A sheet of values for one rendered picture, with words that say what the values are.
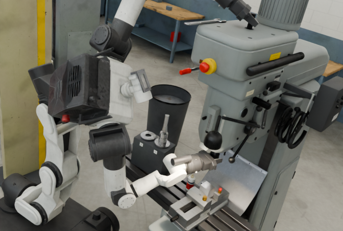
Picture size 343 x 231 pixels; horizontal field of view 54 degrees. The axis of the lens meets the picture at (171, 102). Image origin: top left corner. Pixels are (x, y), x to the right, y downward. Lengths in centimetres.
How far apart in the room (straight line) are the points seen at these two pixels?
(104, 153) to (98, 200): 187
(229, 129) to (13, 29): 181
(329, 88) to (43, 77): 124
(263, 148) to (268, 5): 81
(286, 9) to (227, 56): 42
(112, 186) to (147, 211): 169
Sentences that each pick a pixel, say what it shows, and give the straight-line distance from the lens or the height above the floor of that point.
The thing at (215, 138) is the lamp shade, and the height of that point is 150.
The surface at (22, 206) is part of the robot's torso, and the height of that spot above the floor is 71.
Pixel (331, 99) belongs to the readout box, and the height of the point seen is 167.
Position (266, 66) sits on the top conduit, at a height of 180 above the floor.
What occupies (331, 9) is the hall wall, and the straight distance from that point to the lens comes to 573.
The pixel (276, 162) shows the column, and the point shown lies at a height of 115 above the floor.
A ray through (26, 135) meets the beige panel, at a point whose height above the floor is 45.
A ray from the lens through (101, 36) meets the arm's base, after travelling 140.
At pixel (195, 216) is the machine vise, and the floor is 98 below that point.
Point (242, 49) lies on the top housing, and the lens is 122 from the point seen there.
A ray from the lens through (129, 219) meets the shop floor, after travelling 301.
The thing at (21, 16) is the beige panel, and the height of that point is 147.
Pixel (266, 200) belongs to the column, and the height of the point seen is 87.
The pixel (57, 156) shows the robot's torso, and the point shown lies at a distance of 173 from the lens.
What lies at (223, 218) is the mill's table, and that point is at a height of 92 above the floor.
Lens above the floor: 218
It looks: 26 degrees down
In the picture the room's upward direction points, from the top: 11 degrees clockwise
